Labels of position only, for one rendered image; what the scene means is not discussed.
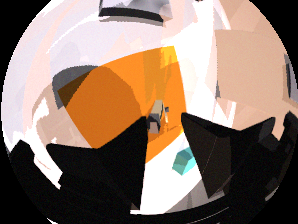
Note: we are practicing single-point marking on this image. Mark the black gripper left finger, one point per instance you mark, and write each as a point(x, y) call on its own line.
point(119, 164)

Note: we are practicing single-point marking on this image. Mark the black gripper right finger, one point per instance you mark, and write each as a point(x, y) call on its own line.
point(219, 151)

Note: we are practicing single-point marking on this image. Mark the orange flat square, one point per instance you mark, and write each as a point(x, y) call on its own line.
point(105, 101)

